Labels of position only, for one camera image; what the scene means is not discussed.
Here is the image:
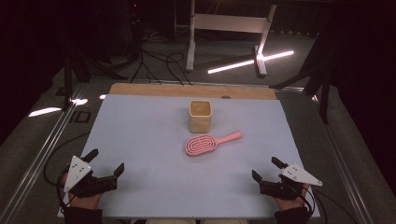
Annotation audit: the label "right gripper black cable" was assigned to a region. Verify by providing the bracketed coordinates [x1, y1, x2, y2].
[297, 182, 329, 224]

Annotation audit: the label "person's right hand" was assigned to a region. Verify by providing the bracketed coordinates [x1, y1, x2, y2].
[273, 183, 311, 212]

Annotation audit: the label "white desk frame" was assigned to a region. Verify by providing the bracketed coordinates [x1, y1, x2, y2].
[185, 0, 277, 77]

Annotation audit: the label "black tripod stand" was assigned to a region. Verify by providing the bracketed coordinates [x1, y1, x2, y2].
[61, 46, 129, 112]

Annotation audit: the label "person's left hand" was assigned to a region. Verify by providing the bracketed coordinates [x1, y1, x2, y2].
[60, 173, 105, 210]

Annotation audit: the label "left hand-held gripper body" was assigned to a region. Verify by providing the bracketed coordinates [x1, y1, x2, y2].
[62, 155, 119, 199]

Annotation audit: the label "pink hairbrush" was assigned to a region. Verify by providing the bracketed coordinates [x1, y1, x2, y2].
[184, 130, 244, 157]

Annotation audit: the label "beige square cup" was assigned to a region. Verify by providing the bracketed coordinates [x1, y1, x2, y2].
[188, 99, 214, 134]

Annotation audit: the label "aluminium rail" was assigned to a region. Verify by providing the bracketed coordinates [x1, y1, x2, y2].
[312, 93, 373, 224]
[0, 82, 88, 224]

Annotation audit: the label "pale blue table mat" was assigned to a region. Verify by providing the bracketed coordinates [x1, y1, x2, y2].
[57, 93, 321, 219]

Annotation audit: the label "thin black cable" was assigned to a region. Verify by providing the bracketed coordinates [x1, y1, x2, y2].
[313, 189, 360, 224]

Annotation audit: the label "black looped cable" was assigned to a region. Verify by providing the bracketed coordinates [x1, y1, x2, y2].
[43, 132, 92, 189]

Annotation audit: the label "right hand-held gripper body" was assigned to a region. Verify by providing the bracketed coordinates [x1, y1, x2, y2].
[259, 162, 323, 201]

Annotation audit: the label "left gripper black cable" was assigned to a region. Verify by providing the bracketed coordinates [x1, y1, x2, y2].
[56, 167, 70, 217]

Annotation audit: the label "black floor cables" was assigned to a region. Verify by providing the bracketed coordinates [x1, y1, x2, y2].
[130, 49, 194, 86]

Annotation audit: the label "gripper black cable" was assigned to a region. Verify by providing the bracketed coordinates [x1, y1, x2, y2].
[56, 167, 70, 217]
[297, 182, 329, 224]

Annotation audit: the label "black angled stand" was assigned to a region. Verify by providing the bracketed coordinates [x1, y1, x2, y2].
[268, 31, 333, 124]

